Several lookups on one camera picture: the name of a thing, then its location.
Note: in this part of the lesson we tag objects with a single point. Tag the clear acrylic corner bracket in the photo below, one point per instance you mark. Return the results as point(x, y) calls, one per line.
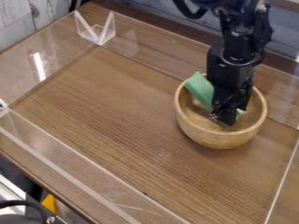
point(98, 34)

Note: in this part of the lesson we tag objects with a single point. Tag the green rectangular block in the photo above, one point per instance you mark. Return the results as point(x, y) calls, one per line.
point(201, 89)

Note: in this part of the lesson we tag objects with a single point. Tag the yellow sticker on base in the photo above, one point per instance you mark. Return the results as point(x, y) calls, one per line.
point(50, 203)

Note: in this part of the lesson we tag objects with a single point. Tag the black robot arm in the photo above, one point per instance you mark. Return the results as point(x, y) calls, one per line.
point(243, 21)

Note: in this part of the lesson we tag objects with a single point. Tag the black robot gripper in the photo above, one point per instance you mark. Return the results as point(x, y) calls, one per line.
point(230, 73)

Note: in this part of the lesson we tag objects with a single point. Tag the clear acrylic front wall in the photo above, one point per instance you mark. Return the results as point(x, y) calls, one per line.
point(85, 185)

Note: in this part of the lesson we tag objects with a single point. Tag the light brown wooden bowl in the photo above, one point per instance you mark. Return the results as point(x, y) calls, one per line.
point(213, 134)

